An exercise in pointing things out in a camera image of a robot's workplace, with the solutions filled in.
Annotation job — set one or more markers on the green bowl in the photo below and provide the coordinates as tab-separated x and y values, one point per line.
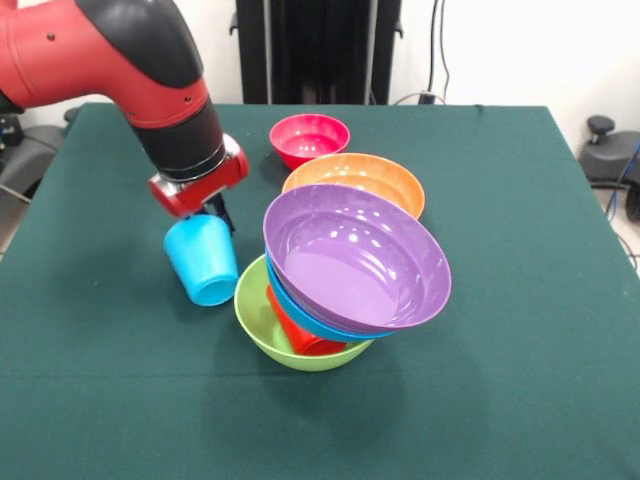
250	310

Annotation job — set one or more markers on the small pink bowl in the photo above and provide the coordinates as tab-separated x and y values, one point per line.
310	137

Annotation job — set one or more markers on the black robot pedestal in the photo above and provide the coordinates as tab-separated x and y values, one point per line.
310	50

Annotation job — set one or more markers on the blue cup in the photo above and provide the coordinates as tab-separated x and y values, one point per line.
205	265

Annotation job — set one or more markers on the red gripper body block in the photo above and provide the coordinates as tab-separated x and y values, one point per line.
205	187

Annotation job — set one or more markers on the red cup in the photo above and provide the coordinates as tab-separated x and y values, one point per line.
295	335

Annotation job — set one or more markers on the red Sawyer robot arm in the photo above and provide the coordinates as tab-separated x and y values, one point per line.
100	55

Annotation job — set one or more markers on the orange bowl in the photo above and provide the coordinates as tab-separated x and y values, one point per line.
360	172

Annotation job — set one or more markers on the dark green table cloth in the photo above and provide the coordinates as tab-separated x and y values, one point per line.
500	375

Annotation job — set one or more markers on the blue bowl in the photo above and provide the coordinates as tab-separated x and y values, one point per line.
300	312

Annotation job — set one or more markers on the black chair base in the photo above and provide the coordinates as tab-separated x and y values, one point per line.
35	145
612	155

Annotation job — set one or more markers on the purple bowl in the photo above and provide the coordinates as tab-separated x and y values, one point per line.
360	265

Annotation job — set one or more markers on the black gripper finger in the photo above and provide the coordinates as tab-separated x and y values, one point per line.
223	215

